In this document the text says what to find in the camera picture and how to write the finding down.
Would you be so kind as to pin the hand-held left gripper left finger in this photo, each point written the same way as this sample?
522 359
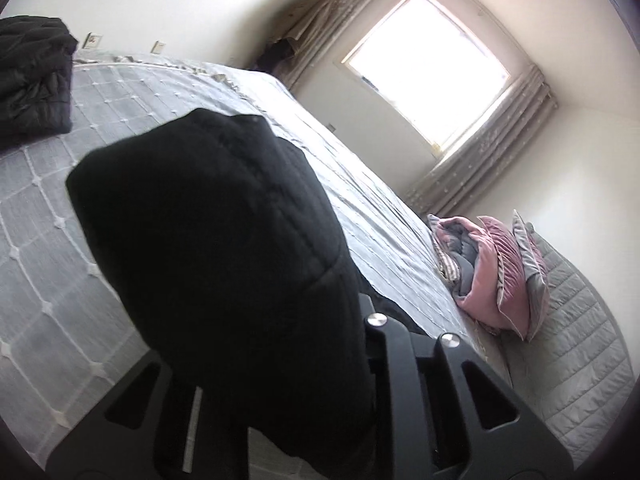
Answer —
150 452

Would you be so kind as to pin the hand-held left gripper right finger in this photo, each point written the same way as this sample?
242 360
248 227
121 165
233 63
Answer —
400 410

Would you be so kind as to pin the black long coat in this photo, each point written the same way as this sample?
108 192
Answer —
220 250

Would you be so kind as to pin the hanging brown clothes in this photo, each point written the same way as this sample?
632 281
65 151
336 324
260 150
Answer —
280 55

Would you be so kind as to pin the pink velvet pillow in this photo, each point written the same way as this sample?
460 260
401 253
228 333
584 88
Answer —
492 290

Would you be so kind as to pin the folded pink grey quilt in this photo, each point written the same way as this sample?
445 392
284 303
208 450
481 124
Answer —
450 250

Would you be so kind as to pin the grey padded headboard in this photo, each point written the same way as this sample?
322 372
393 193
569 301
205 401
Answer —
575 350

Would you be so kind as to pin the grey satin pillow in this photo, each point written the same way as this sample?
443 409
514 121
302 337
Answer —
535 280

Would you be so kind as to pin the bed with grey bedspread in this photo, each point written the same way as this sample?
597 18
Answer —
50 240

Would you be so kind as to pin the bright window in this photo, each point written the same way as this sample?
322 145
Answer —
425 65

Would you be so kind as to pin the black puffer jacket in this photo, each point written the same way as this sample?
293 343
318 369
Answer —
32 75

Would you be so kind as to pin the white wall socket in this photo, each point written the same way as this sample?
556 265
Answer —
159 46
93 40

